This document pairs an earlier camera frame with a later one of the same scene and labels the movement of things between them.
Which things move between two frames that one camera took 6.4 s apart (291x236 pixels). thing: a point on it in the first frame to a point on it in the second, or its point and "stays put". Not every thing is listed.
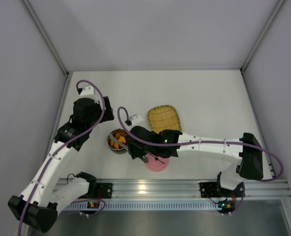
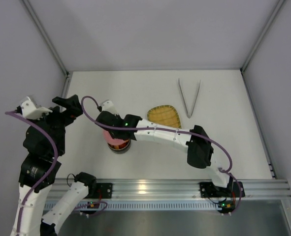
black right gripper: [134, 149] to [108, 125]
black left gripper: [107, 108] to [62, 111]
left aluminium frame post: [68, 73] stays put
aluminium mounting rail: [254, 189] stays put
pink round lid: [156, 163] to [111, 140]
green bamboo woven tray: [165, 117] stays put
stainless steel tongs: [145, 157] to [183, 100]
